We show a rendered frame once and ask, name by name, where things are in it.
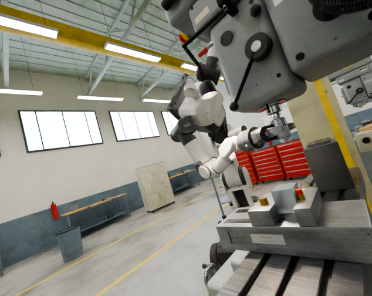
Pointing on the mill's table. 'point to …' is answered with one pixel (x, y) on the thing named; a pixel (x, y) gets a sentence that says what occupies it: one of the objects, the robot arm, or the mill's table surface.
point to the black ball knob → (255, 10)
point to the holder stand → (328, 165)
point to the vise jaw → (264, 213)
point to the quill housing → (280, 80)
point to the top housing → (182, 17)
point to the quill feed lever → (252, 51)
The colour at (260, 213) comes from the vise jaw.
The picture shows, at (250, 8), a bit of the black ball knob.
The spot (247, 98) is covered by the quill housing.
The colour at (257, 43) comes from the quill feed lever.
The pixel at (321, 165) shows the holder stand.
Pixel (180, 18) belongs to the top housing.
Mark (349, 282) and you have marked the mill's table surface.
